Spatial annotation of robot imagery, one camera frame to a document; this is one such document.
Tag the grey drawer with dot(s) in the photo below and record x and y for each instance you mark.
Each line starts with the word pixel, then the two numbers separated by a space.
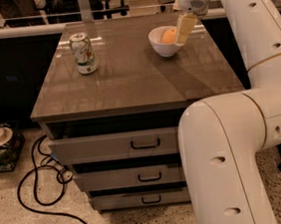
pixel 129 177
pixel 133 144
pixel 140 199

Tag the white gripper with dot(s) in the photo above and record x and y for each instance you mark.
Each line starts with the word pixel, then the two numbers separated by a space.
pixel 186 22

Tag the middle grey drawer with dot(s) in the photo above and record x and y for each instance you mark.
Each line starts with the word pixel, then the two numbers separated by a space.
pixel 129 177

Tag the white ceramic bowl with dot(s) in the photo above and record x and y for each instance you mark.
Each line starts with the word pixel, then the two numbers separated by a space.
pixel 165 50

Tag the grey drawer cabinet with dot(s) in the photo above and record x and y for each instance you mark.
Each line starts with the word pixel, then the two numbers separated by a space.
pixel 133 88

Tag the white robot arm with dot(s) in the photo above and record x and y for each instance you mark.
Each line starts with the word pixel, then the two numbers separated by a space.
pixel 219 136

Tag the orange fruit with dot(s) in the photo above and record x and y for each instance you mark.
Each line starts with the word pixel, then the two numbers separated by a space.
pixel 168 36

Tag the bottom grey drawer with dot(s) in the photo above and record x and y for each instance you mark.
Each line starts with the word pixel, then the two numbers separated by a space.
pixel 140 199

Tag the green white soda can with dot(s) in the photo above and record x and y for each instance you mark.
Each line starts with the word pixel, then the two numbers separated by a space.
pixel 82 50

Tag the top grey drawer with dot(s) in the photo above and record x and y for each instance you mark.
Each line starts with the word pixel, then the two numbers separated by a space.
pixel 133 144

